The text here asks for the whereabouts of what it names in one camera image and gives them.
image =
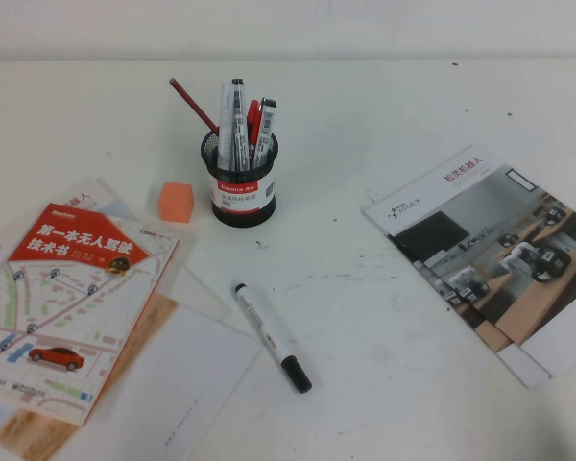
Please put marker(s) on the all-white marker pen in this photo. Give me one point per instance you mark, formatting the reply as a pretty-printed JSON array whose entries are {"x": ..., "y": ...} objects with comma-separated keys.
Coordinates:
[{"x": 225, "y": 125}]

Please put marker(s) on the black mesh pen holder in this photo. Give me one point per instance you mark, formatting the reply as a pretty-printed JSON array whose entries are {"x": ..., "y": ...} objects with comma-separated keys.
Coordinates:
[{"x": 242, "y": 194}]

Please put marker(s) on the red pen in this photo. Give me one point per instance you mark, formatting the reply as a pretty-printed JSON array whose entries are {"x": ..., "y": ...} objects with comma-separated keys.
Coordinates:
[{"x": 252, "y": 120}]

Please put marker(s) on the white marker with black cap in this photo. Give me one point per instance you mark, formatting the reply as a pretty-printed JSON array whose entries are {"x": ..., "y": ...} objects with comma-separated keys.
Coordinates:
[{"x": 266, "y": 329}]

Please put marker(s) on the white marker with grey cap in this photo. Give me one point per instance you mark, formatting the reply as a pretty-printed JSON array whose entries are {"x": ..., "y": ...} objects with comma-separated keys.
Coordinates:
[{"x": 266, "y": 127}]

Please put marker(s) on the translucent white sheet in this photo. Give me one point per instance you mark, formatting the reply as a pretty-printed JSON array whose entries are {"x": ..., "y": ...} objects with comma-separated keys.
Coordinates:
[{"x": 192, "y": 293}]

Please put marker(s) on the orange foam cube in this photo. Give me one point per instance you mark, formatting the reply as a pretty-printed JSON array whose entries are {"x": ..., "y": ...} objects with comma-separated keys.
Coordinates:
[{"x": 175, "y": 204}]

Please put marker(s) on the tall white black-capped marker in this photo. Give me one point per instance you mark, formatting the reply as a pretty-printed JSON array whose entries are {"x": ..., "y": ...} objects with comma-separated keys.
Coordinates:
[{"x": 240, "y": 125}]

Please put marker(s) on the red pencil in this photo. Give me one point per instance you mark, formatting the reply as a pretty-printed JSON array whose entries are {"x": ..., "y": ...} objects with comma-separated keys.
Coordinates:
[{"x": 194, "y": 105}]

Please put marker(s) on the wood-print brochure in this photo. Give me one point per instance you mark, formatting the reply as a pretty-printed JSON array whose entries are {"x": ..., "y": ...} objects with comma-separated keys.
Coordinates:
[{"x": 156, "y": 319}]

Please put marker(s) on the plain white booklet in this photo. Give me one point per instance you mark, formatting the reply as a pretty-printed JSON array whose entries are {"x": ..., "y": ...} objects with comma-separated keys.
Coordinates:
[{"x": 197, "y": 370}]

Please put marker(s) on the AgileX robot photo brochure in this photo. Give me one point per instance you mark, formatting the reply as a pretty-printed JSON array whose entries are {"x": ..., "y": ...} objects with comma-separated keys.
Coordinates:
[{"x": 485, "y": 240}]

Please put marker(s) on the white brochure with red characters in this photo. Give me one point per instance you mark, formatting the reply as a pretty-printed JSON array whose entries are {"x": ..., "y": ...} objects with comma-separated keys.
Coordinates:
[{"x": 77, "y": 192}]

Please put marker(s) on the orange map-cover book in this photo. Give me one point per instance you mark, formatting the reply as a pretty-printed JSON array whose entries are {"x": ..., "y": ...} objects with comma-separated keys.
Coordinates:
[{"x": 77, "y": 298}]

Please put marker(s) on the white-edged brochure underneath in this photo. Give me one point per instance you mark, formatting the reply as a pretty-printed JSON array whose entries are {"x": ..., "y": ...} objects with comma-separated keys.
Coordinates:
[{"x": 525, "y": 367}]

